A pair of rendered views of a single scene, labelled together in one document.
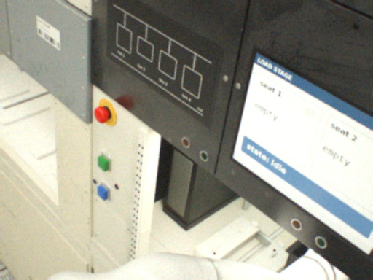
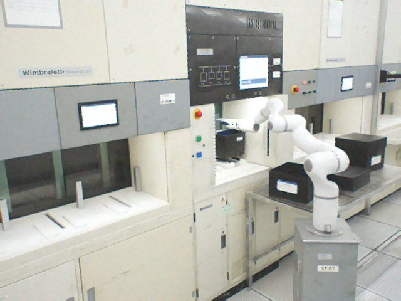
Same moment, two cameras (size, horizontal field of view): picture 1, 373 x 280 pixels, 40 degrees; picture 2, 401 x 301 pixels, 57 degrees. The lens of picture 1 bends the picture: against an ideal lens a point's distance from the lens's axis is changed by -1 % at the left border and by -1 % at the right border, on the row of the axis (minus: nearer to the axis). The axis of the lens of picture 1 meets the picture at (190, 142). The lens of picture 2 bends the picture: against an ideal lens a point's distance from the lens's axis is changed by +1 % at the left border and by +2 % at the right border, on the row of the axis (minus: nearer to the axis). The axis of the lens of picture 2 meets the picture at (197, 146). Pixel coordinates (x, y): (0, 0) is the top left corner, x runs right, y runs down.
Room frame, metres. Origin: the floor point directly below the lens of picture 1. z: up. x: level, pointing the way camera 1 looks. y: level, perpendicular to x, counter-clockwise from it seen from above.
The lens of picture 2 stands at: (0.62, 2.33, 1.64)
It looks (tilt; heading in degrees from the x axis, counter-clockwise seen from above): 13 degrees down; 279
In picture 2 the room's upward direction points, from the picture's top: 2 degrees counter-clockwise
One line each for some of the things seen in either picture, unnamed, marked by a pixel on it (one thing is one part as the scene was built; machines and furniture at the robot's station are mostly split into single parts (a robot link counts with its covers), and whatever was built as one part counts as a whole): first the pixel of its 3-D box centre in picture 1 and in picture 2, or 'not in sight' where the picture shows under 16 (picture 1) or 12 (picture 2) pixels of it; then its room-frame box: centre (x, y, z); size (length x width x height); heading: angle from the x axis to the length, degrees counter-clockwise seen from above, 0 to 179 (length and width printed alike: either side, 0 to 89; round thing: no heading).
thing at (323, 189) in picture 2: not in sight; (321, 174); (0.28, 0.46, 1.07); 0.19 x 0.12 x 0.24; 30
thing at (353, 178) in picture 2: not in sight; (341, 174); (0.00, -0.33, 0.83); 0.29 x 0.29 x 0.13; 52
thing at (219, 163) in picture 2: not in sight; (227, 161); (0.83, -0.41, 0.89); 0.22 x 0.21 x 0.04; 140
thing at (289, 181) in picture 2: not in sight; (296, 181); (0.34, -0.08, 0.85); 0.28 x 0.28 x 0.17; 58
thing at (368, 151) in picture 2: not in sight; (359, 152); (-0.23, -0.75, 0.89); 0.29 x 0.29 x 0.25; 45
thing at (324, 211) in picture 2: not in sight; (324, 212); (0.25, 0.44, 0.85); 0.19 x 0.19 x 0.18
